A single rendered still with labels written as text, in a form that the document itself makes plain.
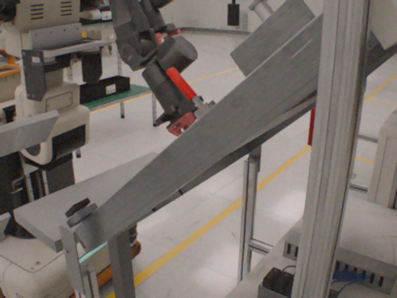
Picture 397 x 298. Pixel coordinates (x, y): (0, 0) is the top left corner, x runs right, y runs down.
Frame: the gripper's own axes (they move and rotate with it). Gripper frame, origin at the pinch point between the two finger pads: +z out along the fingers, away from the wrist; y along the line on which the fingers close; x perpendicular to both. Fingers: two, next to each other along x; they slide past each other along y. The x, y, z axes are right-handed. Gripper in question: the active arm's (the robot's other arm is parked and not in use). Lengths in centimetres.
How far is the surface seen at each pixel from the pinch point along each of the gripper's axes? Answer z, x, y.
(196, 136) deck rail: 1.5, -18.0, -20.7
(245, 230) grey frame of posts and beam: 29, 47, 50
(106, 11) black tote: -149, 142, 153
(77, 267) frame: 7.9, 25.8, -25.1
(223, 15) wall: -350, 437, 856
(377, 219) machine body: 41, -5, 41
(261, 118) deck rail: 4.7, -28.5, -20.7
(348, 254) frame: 37.8, -7.1, 14.0
